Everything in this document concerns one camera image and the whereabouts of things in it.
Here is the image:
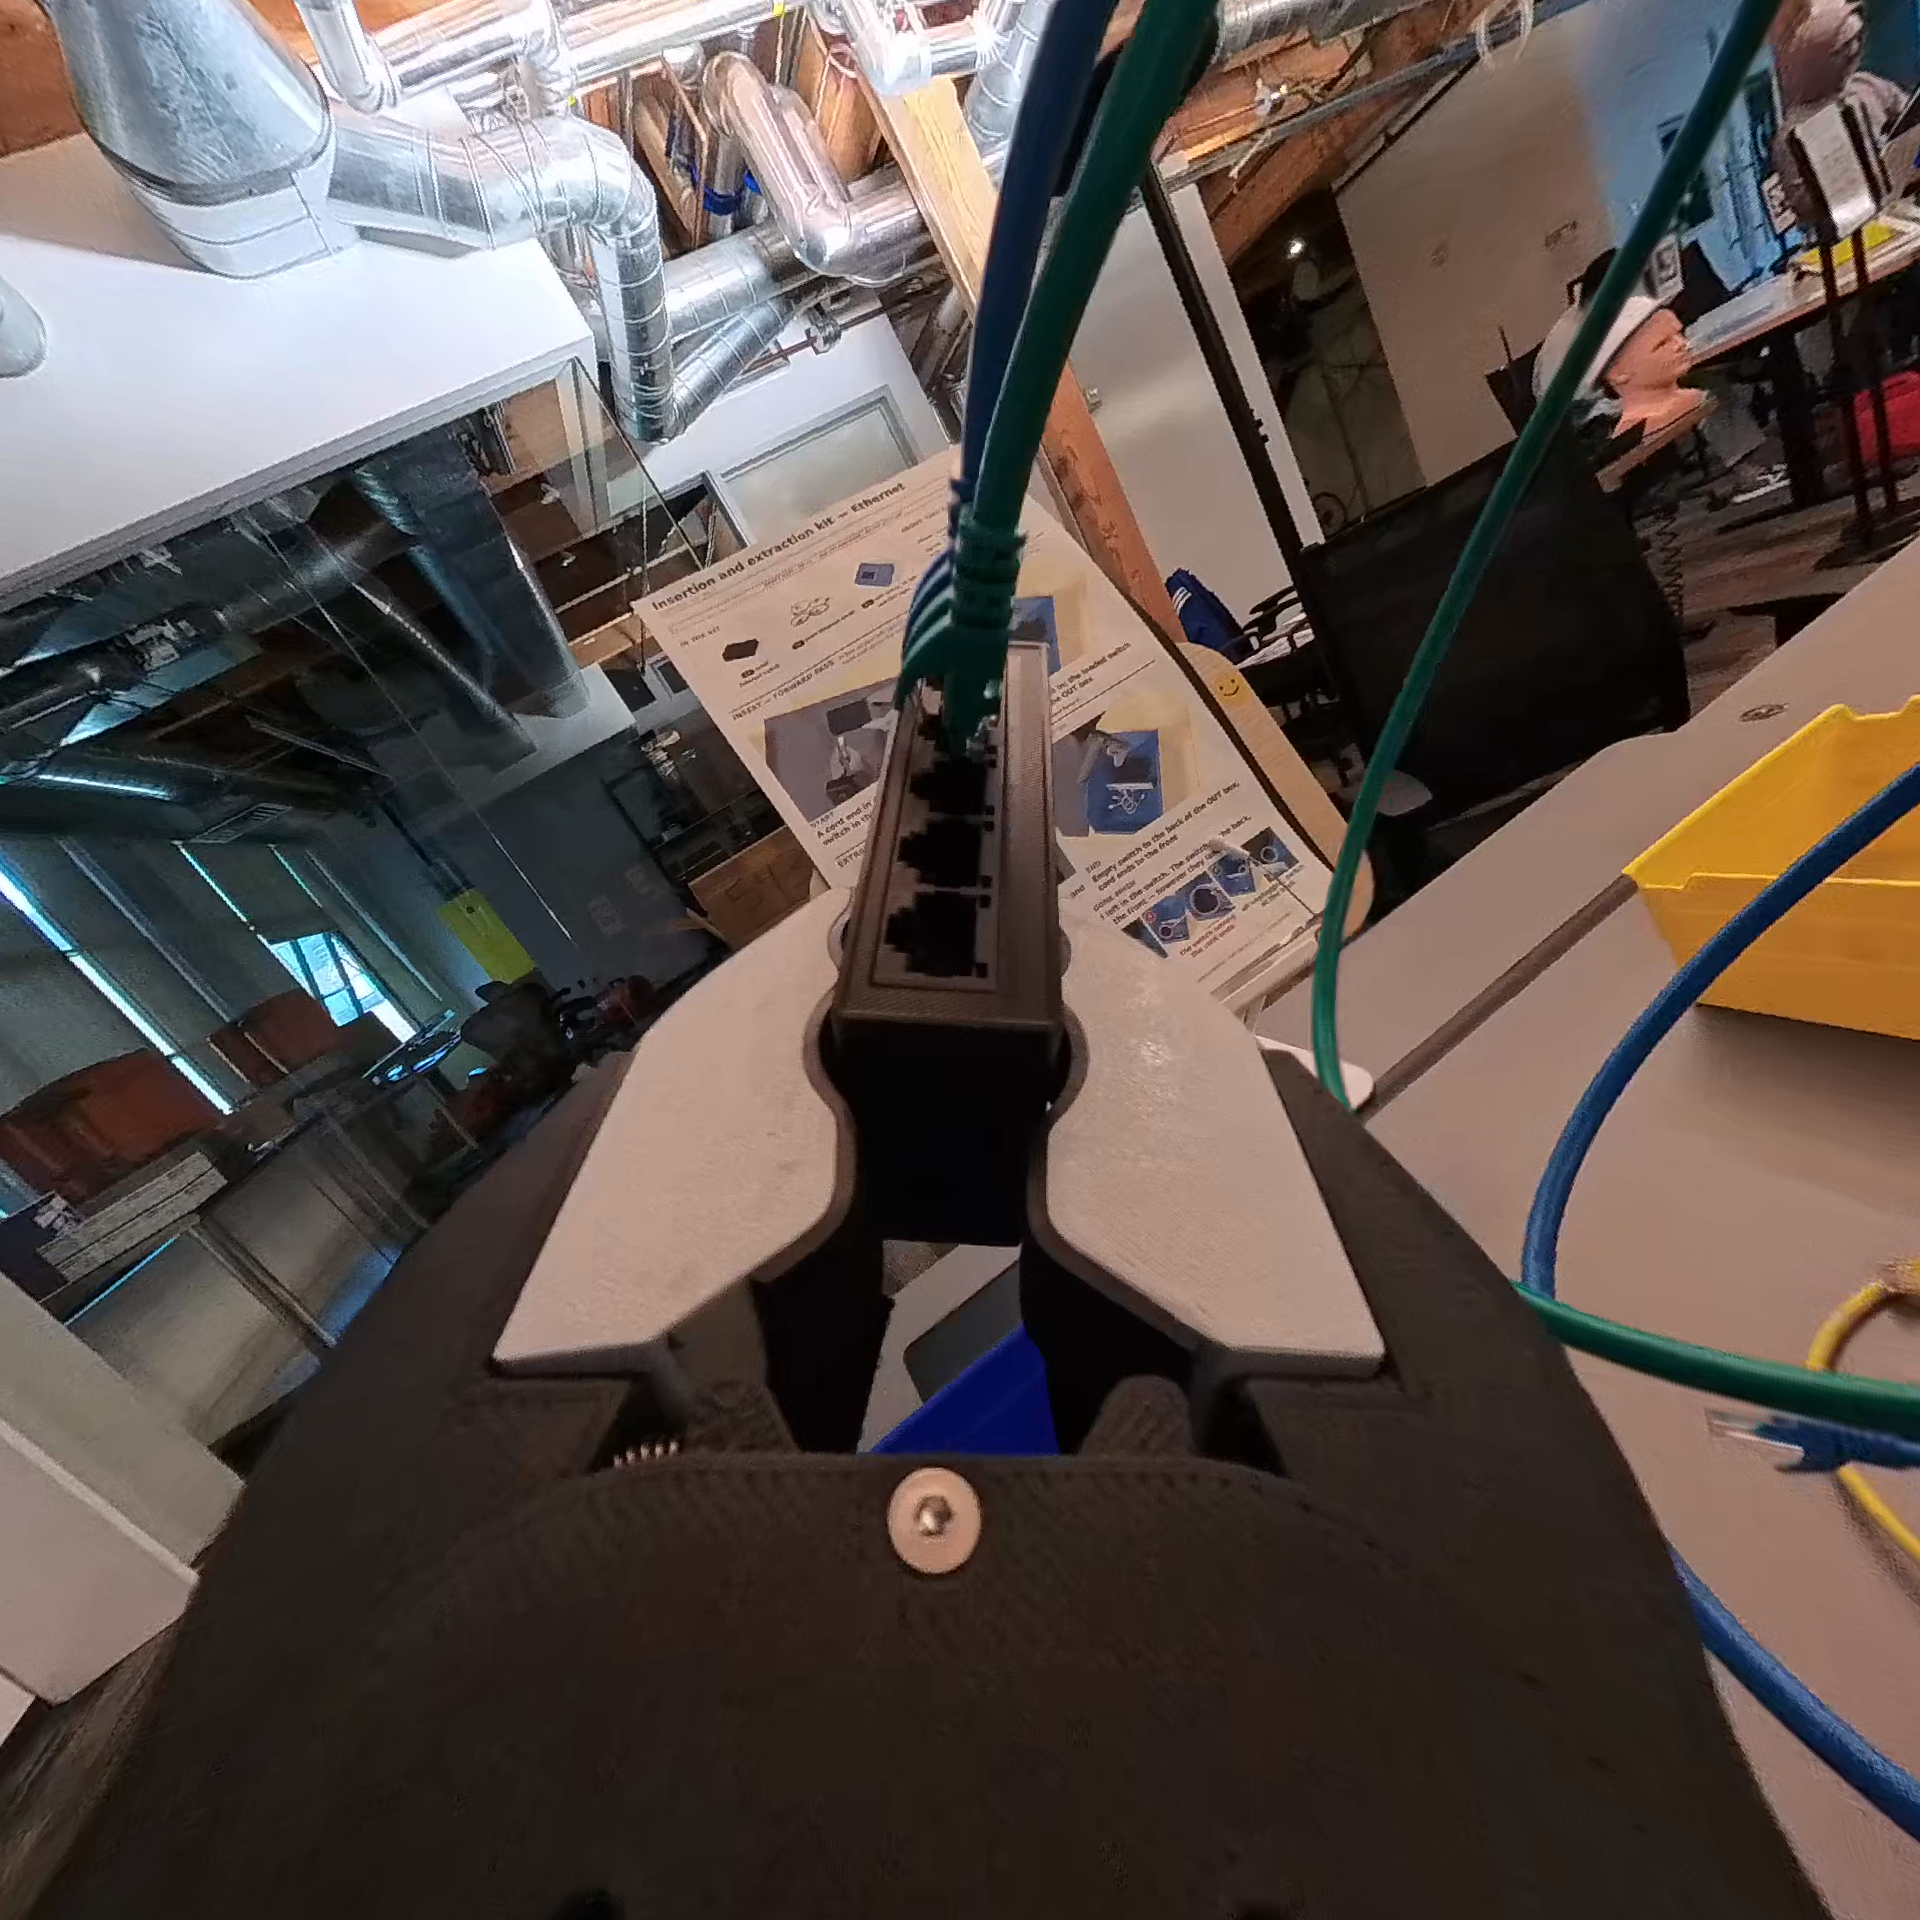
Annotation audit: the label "blue ethernet cable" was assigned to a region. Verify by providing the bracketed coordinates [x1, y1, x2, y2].
[897, 0, 1920, 1841]

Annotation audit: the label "blue plastic bin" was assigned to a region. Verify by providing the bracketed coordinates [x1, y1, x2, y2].
[868, 1321, 1062, 1455]

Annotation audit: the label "black floor lamp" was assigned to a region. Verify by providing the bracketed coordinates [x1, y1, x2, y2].
[1135, 162, 1308, 574]

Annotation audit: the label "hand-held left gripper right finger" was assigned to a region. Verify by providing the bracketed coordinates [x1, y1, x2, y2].
[1025, 914, 1388, 1449]

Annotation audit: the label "black network switch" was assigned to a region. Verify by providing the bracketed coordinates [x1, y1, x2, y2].
[832, 642, 1070, 1252]

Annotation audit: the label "insulated silver pipes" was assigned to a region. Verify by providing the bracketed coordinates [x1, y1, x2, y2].
[292, 0, 1055, 449]

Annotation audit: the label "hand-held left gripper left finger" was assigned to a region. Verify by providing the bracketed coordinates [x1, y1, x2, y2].
[492, 896, 883, 1449]

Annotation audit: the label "wooden display board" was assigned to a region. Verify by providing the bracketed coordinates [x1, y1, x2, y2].
[1183, 632, 1378, 942]

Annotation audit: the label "red plastic bin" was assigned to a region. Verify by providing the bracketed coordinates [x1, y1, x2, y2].
[1849, 371, 1920, 488]

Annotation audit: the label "yellow ethernet cable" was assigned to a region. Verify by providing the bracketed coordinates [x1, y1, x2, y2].
[1804, 1262, 1920, 1563]

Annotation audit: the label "rectangular metal air duct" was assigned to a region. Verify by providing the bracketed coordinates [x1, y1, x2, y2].
[44, 0, 367, 282]

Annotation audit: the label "brown box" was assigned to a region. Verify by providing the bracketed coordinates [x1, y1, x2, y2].
[0, 1046, 222, 1205]

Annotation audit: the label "yellow plastic bin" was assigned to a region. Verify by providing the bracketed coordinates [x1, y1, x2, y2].
[1623, 695, 1920, 1043]

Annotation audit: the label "instruction poster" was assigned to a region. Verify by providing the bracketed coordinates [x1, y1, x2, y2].
[631, 449, 1339, 1004]

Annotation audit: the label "wooden pillar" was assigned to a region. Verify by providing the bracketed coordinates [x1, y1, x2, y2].
[868, 72, 1188, 649]

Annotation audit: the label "black office chair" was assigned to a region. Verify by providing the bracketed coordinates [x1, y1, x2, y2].
[1292, 430, 1690, 819]

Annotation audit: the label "white door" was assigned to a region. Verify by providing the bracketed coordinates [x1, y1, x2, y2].
[708, 389, 929, 545]

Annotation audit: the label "green ethernet cable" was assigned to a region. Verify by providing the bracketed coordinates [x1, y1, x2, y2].
[932, 0, 1920, 1393]

